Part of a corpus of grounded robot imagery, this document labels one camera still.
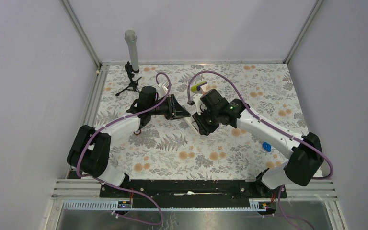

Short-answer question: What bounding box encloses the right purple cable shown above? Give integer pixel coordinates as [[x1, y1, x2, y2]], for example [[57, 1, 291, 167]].
[[186, 70, 334, 230]]

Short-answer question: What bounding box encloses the blue plastic piece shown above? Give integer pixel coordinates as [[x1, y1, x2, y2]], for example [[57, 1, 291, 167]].
[[262, 142, 272, 152]]

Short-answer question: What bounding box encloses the white remote control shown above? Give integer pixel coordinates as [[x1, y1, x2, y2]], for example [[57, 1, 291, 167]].
[[184, 117, 199, 134]]

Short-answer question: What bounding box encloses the white slotted cable duct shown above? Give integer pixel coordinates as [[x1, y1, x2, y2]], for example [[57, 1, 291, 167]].
[[62, 198, 276, 212]]

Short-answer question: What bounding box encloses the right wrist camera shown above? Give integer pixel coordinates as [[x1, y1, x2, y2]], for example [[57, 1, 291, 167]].
[[187, 93, 204, 115]]

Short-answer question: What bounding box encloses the grey microphone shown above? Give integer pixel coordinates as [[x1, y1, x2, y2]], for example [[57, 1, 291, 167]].
[[125, 30, 139, 73]]

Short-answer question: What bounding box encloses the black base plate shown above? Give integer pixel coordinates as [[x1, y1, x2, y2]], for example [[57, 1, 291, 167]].
[[99, 180, 287, 208]]

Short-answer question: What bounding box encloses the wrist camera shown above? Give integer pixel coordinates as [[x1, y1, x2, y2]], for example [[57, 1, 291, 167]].
[[187, 93, 204, 115], [158, 81, 172, 98]]

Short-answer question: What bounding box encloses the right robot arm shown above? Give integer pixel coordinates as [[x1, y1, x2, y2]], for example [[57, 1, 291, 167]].
[[189, 89, 324, 197]]

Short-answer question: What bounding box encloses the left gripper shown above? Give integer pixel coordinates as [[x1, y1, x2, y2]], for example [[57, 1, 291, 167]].
[[149, 94, 191, 120]]

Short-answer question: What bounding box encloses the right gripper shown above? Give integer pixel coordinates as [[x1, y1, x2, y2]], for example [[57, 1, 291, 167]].
[[192, 106, 220, 136]]

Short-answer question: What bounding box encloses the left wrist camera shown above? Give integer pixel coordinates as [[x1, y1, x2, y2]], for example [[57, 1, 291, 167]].
[[158, 81, 172, 98]]

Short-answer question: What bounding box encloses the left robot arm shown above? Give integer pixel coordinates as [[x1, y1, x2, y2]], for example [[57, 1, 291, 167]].
[[67, 86, 191, 197]]

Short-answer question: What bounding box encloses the floral patterned mat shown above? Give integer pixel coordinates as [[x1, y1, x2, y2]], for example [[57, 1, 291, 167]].
[[87, 64, 324, 182]]

